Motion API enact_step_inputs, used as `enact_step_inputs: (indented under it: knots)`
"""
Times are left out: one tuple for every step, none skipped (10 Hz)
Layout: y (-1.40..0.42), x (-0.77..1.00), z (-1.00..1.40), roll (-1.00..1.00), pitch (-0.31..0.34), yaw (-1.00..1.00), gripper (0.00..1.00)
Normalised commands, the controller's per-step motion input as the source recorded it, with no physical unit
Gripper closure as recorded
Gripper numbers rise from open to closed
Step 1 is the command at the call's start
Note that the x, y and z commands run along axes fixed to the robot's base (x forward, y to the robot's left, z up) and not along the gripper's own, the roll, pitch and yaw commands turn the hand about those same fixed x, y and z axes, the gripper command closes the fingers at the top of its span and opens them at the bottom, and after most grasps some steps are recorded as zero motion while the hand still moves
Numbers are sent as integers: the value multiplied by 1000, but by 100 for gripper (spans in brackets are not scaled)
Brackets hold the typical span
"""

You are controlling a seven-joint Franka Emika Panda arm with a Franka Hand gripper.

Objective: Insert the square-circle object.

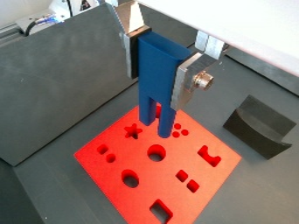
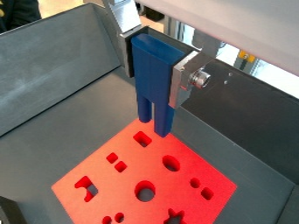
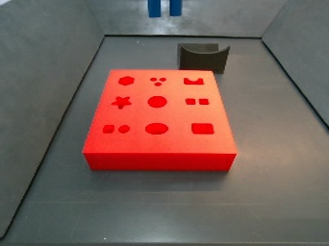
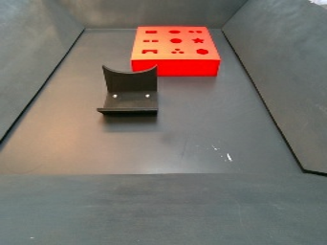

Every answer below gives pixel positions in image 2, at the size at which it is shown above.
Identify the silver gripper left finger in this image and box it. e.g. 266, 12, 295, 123
103, 0, 142, 78

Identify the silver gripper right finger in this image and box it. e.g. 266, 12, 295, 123
168, 30, 224, 109

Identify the blue square-circle peg object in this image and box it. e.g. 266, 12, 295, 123
131, 33, 184, 137

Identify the person in dark clothing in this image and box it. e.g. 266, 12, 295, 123
0, 0, 41, 33

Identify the grey metal tray bin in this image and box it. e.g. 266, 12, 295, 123
0, 4, 299, 224

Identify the red insertion block with holes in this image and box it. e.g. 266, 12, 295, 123
51, 120, 238, 224

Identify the black curved holder block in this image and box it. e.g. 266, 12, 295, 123
0, 196, 27, 224

